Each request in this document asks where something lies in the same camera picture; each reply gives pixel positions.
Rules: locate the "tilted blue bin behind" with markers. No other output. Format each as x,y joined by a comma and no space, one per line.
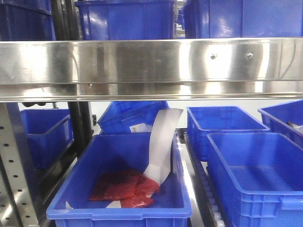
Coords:
130,116

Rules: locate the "blue bin rear middle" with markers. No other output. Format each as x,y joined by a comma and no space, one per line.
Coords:
202,120

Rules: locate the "blue bin upper middle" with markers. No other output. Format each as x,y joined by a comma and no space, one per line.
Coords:
126,19

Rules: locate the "blue bin lower left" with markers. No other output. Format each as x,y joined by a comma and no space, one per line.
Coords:
49,133

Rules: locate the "blue bin upper right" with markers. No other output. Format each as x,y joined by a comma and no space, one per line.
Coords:
243,18

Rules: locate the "blue bin with red bag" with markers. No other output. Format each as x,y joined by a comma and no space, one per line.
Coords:
71,206

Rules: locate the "blue bin front right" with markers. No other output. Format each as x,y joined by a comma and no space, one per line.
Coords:
258,178

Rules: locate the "blue bin far right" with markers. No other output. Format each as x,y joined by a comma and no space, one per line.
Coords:
285,118

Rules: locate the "blue bin upper left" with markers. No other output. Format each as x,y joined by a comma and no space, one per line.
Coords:
26,20

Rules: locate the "white paper strip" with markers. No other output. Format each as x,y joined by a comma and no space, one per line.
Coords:
161,138

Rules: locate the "red plastic bag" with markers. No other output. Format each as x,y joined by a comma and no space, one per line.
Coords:
129,187

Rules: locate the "white roller conveyor track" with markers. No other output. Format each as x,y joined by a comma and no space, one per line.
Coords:
207,205

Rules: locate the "stainless steel shelf rail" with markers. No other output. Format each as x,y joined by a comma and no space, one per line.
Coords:
238,68

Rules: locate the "perforated steel shelf post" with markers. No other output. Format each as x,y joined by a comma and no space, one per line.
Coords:
15,155

